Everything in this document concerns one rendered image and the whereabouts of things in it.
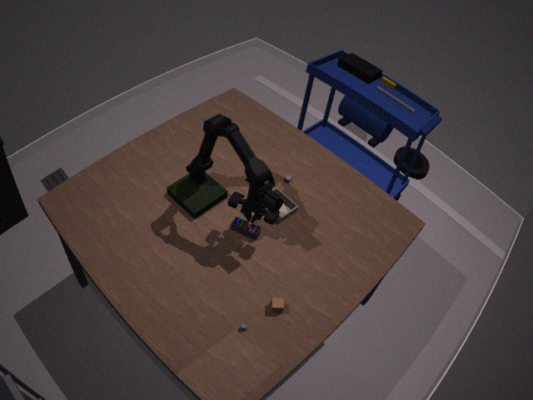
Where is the shallow beige tray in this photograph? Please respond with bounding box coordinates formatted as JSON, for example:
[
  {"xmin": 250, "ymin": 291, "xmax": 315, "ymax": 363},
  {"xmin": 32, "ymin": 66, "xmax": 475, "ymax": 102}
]
[{"xmin": 272, "ymin": 187, "xmax": 299, "ymax": 223}]

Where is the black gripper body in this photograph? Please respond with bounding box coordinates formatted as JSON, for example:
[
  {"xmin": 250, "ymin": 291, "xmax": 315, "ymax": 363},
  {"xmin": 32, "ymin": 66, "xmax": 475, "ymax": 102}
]
[{"xmin": 227, "ymin": 192, "xmax": 280, "ymax": 225}]

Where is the tan cube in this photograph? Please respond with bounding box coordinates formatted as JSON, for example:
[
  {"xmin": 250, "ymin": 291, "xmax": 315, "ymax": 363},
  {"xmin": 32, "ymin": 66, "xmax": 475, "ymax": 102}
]
[{"xmin": 271, "ymin": 297, "xmax": 284, "ymax": 313}]

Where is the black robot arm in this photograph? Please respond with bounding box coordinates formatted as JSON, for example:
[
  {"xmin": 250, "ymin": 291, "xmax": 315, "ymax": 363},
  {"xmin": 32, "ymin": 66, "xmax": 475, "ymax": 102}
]
[{"xmin": 186, "ymin": 114, "xmax": 284, "ymax": 213}]

